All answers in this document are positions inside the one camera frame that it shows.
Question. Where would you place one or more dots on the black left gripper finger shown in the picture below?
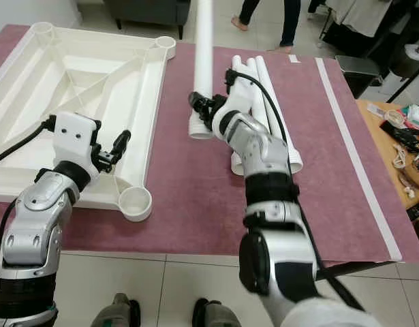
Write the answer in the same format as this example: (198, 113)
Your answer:
(122, 146)

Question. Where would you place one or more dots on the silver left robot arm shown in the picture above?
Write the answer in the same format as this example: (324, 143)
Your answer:
(32, 238)

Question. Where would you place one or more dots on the maroon table cloth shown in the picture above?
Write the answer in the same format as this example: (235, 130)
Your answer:
(202, 204)

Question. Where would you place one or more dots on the short white tape strip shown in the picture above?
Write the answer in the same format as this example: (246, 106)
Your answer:
(294, 58)

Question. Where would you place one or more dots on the dark grey armchair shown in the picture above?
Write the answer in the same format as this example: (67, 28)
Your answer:
(148, 13)

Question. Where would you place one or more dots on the person in dark trousers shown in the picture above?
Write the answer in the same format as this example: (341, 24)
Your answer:
(291, 20)

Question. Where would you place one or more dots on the dark grey lidded bin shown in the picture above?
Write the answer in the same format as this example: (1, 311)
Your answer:
(359, 71)

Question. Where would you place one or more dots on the grey robot left foot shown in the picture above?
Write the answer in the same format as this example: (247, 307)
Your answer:
(115, 312)

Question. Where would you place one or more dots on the grey robot foot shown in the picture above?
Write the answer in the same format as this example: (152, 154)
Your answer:
(219, 315)
(115, 312)

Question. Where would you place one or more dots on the wooden side table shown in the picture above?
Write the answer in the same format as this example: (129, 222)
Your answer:
(376, 129)

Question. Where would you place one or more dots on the grey robot right foot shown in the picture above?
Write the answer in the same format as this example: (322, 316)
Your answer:
(219, 315)

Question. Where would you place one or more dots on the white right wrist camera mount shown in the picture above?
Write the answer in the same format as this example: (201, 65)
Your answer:
(236, 102)

